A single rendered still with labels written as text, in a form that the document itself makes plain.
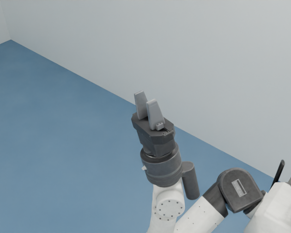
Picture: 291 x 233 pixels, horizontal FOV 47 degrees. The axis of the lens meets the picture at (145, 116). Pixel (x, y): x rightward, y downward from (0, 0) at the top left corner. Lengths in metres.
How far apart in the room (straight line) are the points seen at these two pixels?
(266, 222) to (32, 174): 2.23
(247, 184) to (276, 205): 0.09
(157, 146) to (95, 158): 2.23
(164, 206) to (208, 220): 0.25
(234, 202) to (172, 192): 0.26
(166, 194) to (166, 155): 0.10
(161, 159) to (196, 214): 0.33
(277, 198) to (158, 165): 0.40
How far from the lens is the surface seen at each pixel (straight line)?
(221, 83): 2.62
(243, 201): 1.00
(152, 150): 0.71
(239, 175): 1.00
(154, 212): 0.88
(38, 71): 4.06
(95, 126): 3.19
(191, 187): 0.81
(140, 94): 0.70
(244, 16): 2.32
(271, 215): 0.97
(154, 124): 0.68
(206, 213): 1.01
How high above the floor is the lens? 2.14
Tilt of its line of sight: 41 degrees down
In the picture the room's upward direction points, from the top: straight up
